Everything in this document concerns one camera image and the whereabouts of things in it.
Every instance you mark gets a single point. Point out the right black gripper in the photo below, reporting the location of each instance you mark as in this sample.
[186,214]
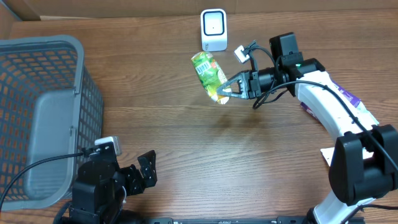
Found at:
[252,84]

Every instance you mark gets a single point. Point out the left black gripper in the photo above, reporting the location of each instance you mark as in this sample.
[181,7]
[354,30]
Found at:
[133,179]

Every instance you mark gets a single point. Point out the green yellow sachet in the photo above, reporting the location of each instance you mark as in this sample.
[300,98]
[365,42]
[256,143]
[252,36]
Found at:
[210,75]

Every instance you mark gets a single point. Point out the red purple pad package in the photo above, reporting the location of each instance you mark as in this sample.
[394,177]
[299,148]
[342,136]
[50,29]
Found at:
[354,100]

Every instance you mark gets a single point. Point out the white shampoo tube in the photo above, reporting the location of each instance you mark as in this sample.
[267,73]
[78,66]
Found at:
[327,154]

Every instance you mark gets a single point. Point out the teal wipes packet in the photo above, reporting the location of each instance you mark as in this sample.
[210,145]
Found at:
[367,112]

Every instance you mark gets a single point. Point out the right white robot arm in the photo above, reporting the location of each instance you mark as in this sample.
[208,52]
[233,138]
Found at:
[363,165]

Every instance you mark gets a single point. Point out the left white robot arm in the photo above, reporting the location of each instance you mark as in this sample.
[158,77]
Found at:
[102,186]

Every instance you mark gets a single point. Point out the white barcode scanner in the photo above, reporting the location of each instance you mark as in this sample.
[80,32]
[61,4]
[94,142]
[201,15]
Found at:
[214,33]

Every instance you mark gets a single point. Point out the grey plastic basket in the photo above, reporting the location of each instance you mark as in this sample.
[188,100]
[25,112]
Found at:
[50,109]

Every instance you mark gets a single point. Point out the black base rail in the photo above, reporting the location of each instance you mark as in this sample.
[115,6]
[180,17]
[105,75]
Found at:
[278,220]

